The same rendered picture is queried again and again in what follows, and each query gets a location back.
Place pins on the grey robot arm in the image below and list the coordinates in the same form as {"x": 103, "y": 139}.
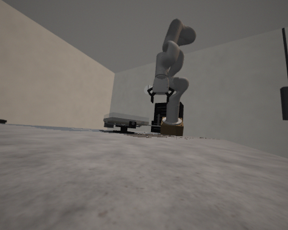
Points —
{"x": 177, "y": 35}

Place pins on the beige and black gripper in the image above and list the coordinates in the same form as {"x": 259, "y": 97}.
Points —
{"x": 160, "y": 87}

